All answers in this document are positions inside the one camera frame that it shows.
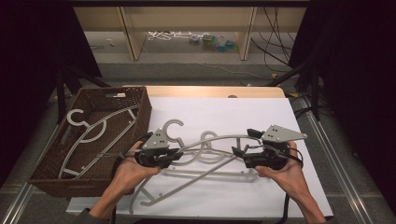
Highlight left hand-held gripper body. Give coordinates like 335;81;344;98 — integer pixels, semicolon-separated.
134;127;181;170

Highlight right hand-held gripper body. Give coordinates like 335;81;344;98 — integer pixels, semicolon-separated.
242;124;309;172

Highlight grey plastic clothes hanger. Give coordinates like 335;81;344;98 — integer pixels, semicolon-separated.
161;130;262;183
128;119;264;216
58;105;140;181

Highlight brown wicker basket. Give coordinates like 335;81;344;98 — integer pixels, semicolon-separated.
27;86;153;199

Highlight person's left hand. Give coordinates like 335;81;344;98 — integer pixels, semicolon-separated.
113;141;163;197

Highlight person's right hand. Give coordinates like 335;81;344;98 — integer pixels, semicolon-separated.
255;141;309;202

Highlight white foam board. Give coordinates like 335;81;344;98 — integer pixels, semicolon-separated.
65;96;334;222

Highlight black stand legs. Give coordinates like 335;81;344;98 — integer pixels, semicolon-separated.
55;65;112;125
266;58;322;122

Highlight dark curtain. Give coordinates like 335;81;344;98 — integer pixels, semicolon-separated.
289;0;396;216
0;0;103;188

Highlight pile of colourful toys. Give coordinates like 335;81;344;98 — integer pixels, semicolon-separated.
188;33;240;53

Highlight light wooden shelf unit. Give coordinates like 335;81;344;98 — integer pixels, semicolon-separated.
73;6;307;62

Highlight metal floor rail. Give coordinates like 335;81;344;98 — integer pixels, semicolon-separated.
0;124;62;224
297;95;376;224

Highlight thin white floor cable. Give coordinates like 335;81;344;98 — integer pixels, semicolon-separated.
141;59;276;80

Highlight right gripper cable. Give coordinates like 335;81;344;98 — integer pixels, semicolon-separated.
275;147;304;224

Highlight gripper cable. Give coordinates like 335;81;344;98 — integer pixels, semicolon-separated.
275;147;304;224
109;133;153;224

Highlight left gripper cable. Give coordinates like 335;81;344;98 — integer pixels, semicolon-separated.
109;133;153;224

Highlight black hanging cables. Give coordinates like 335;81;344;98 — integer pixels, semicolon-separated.
249;7;297;75

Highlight white cord bundle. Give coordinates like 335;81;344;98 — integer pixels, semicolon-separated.
146;30;194;42

